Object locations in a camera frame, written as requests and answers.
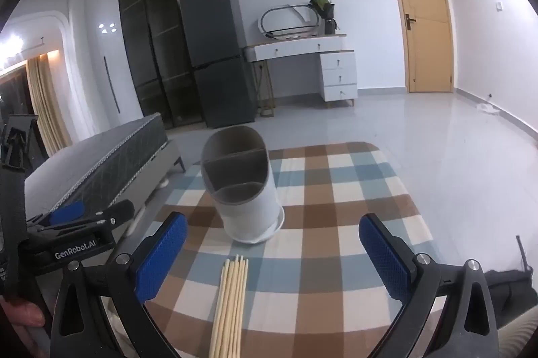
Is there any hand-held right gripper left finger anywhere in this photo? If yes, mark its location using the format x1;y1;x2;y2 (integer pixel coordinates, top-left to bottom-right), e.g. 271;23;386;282
49;211;188;358

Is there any white utensil holder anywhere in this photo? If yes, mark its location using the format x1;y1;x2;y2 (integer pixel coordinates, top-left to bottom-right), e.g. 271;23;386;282
201;125;285;245

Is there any beige curtain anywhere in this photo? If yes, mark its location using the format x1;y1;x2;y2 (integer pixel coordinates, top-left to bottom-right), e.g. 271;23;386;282
26;54;72;157

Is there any plant in black bag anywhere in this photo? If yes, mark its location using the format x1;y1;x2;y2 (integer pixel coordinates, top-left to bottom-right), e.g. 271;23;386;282
309;0;339;35

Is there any dark glass wardrobe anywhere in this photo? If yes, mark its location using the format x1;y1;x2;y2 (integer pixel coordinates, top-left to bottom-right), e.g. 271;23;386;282
117;0;206;129

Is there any black bag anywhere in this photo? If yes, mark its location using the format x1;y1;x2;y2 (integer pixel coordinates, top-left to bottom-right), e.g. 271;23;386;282
485;235;538;331

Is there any wooden door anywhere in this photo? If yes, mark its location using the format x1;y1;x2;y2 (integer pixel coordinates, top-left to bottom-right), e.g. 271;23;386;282
381;0;455;94

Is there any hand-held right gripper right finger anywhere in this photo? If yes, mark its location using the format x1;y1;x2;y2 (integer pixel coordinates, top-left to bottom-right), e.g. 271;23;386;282
358;213;500;358

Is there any white ribbed fabric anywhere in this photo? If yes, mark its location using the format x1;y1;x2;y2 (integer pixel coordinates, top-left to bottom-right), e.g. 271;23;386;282
498;310;536;358

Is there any person's left hand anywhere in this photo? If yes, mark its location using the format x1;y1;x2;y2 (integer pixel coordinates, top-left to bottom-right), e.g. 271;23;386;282
0;296;45;327

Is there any white dressing table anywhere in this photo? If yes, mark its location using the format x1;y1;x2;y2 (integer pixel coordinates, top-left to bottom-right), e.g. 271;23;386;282
244;34;359;109

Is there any grey fridge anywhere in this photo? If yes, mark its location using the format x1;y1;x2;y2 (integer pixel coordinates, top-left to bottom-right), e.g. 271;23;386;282
179;0;258;129

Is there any plaid mat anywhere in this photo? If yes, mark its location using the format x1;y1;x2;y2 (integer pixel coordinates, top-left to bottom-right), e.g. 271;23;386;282
99;142;452;358

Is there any gold frame stool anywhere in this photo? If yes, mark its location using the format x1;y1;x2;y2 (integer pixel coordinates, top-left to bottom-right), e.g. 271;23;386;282
252;62;276;118

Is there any dark window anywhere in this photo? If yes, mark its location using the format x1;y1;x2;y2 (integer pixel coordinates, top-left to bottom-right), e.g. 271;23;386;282
0;68;34;123

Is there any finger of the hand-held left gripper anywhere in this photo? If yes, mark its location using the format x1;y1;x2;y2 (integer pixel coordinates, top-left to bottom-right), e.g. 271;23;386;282
27;202;87;230
38;199;136;233

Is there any oval mirror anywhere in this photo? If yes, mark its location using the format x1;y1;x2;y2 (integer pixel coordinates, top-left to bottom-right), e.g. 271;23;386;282
260;1;325;39

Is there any grey bed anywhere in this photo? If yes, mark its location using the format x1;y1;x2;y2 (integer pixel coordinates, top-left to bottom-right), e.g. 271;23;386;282
24;113;186;249

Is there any bundle of wooden chopsticks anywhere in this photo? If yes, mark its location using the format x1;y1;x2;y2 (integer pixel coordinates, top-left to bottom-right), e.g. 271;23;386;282
208;254;249;358

